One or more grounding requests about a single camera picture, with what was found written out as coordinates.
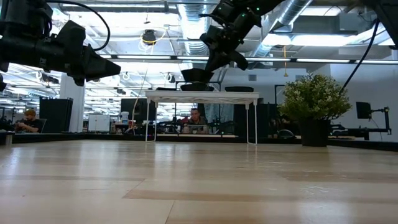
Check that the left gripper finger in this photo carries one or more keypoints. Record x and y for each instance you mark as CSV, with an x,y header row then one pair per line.
x,y
99,67
79,80

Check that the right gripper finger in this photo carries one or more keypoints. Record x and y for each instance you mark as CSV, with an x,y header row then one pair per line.
x,y
240,60
217,60

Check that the black round fluted mini plate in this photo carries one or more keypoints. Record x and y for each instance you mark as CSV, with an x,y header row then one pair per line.
x,y
238,89

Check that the black wavy square mini plate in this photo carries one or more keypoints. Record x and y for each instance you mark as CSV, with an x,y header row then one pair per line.
x,y
197,87

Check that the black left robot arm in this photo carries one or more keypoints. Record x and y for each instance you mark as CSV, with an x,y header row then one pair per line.
x,y
25,17

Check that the black monitor on arm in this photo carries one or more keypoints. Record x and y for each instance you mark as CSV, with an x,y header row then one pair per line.
x,y
363,110

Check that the black cabinet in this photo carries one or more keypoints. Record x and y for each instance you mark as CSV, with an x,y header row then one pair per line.
x,y
56,115

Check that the white cabinet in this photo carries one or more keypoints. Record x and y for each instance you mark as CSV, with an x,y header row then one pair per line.
x,y
99,123

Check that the ceiling-mounted black device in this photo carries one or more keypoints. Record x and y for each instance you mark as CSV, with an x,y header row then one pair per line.
x,y
149,36

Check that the person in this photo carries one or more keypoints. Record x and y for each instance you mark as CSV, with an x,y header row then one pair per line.
x,y
196,119
29,121

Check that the open laptop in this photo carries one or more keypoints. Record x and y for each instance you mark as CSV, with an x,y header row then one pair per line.
x,y
197,128

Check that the green artificial plant black pot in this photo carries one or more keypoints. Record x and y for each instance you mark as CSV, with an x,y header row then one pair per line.
x,y
314,105

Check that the silver ventilation duct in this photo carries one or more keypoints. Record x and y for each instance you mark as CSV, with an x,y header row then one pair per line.
x,y
292,11
196,28

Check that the black aluminium table frame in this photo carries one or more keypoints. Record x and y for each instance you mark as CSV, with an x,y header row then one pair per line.
x,y
77,137

